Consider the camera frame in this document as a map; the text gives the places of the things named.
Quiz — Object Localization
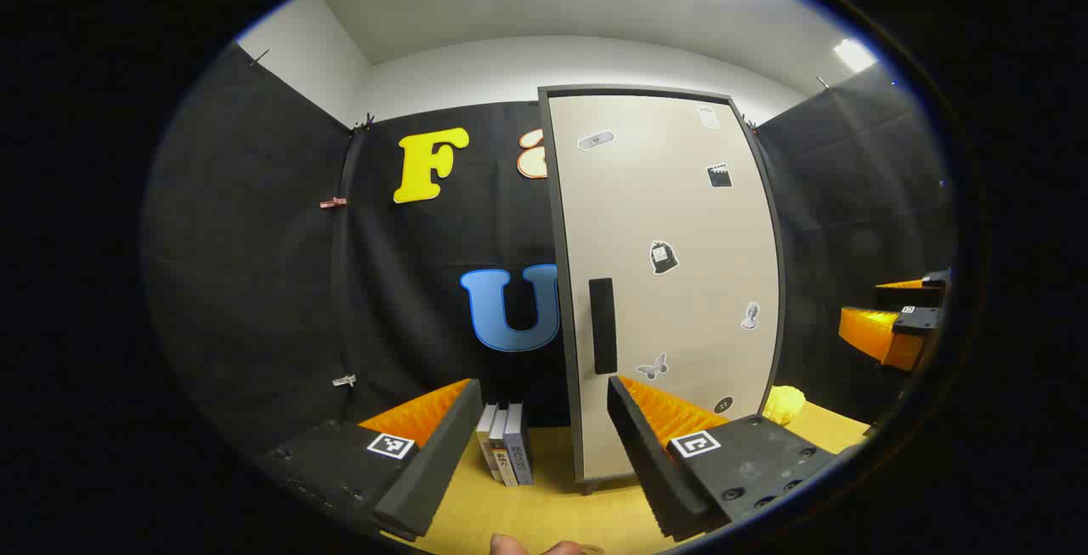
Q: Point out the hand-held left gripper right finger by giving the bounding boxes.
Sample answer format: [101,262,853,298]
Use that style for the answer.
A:
[607,375,842,543]

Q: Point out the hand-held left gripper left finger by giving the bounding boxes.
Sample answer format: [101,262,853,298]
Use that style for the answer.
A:
[255,378,484,543]

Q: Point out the black cabinet door handle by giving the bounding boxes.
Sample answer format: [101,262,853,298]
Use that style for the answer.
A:
[589,278,618,375]

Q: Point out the grey cabinet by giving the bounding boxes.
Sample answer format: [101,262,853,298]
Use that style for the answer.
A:
[537,83,788,496]

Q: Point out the beige cabinet door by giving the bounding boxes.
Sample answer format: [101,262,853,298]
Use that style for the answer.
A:
[544,89,785,484]

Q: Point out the grey book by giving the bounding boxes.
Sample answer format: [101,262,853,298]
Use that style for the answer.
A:
[489,406,518,488]

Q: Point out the lavender book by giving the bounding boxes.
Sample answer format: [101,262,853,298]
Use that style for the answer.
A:
[504,402,535,486]

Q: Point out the yellow sponge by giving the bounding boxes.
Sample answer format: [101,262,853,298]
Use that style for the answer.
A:
[762,385,806,427]

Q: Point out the small ceiling light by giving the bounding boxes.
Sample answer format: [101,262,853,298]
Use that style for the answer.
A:
[833,38,878,73]

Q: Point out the black backdrop cloth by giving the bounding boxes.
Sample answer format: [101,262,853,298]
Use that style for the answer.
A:
[140,41,957,462]

